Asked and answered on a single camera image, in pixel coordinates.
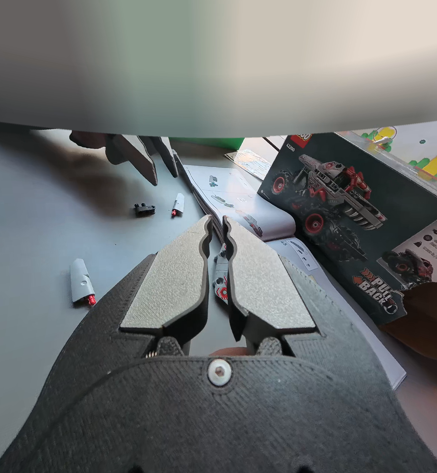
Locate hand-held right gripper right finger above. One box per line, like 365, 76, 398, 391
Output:
222, 215, 317, 352

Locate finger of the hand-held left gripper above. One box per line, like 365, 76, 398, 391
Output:
150, 136, 179, 179
112, 134, 159, 186

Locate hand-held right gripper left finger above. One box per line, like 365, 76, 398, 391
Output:
119, 215, 213, 348

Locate lego instruction booklet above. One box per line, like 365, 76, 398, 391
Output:
182, 164, 407, 390

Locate dark lego set box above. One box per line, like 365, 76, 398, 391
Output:
257, 131, 437, 361

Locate green sheet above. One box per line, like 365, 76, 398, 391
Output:
168, 137, 246, 151

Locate clear plastic bag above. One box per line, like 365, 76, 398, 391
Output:
224, 149, 272, 181

